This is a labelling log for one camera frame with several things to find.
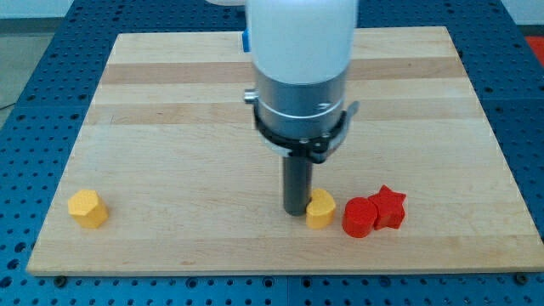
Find yellow hexagon block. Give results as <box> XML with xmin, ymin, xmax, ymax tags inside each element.
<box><xmin>68</xmin><ymin>190</ymin><xmax>109</xmax><ymax>229</ymax></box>

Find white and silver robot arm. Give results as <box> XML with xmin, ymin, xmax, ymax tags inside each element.
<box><xmin>246</xmin><ymin>0</ymin><xmax>359</xmax><ymax>139</ymax></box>

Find black clamp ring with lever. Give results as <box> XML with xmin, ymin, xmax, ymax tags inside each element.
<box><xmin>252</xmin><ymin>100</ymin><xmax>360</xmax><ymax>165</ymax></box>

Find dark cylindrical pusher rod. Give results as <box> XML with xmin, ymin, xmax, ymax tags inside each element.
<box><xmin>282</xmin><ymin>156</ymin><xmax>313</xmax><ymax>216</ymax></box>

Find wooden board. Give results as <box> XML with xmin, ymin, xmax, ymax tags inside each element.
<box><xmin>27</xmin><ymin>26</ymin><xmax>543</xmax><ymax>276</ymax></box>

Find yellow heart block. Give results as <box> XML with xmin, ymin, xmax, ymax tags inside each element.
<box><xmin>306</xmin><ymin>189</ymin><xmax>337</xmax><ymax>230</ymax></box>

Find red cylinder block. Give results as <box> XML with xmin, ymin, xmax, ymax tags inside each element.
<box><xmin>342</xmin><ymin>197</ymin><xmax>377</xmax><ymax>238</ymax></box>

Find red star block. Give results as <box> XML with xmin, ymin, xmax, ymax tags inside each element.
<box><xmin>368</xmin><ymin>184</ymin><xmax>407</xmax><ymax>230</ymax></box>

